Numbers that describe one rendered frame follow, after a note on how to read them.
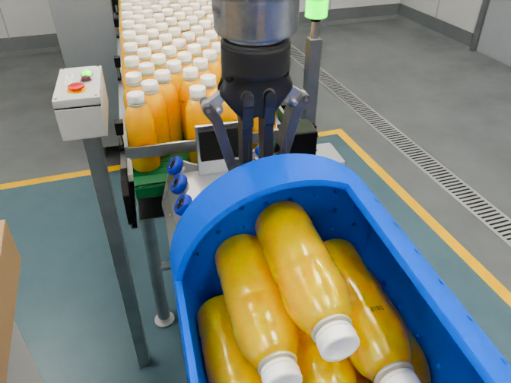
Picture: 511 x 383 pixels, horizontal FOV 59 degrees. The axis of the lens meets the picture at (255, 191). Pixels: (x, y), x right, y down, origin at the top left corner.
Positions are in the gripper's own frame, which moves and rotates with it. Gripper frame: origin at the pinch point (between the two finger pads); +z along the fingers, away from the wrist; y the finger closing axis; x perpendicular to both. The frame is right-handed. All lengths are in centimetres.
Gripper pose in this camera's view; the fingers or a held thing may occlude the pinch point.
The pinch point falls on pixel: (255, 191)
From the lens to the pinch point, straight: 59.9
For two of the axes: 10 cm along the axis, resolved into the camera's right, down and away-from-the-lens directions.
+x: 2.5, 5.6, -7.9
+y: -9.7, 1.5, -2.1
